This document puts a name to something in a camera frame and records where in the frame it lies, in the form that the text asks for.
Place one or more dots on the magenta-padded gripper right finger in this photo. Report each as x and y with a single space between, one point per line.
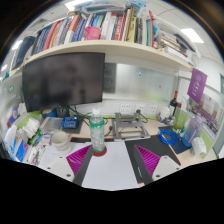
148 160

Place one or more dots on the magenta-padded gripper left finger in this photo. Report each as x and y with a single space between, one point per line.
78 160

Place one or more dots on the green-labelled clear drink bottle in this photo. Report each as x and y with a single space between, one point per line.
97 131

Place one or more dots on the purple translucent water bottle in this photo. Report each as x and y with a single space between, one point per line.
192 131

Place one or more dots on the black desk mat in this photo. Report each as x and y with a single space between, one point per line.
158 148

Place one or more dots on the flat round red coaster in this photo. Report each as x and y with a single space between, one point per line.
100 154

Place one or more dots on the written white paper sheet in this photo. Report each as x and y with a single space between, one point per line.
53 155

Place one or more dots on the white paper cup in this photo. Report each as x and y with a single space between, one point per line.
61 140

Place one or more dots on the blank white paper sheet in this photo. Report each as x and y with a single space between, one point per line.
113 166

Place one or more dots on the grey metal laptop stand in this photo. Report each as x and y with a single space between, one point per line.
130 128

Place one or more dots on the blue electronics box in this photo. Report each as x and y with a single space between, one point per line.
70 122

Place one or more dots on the clear plastic box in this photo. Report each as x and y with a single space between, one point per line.
52 125

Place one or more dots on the white tissue pack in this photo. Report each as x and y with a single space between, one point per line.
199 146

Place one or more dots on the white folded tissue stack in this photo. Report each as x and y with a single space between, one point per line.
32 127

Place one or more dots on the dark wine bottle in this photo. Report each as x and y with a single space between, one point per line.
173 103

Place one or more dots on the black computer monitor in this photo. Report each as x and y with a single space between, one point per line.
63 80

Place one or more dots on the purple hanging banner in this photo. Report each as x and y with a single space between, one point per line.
197 85

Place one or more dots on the beige shelf with books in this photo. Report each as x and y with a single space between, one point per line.
110 43

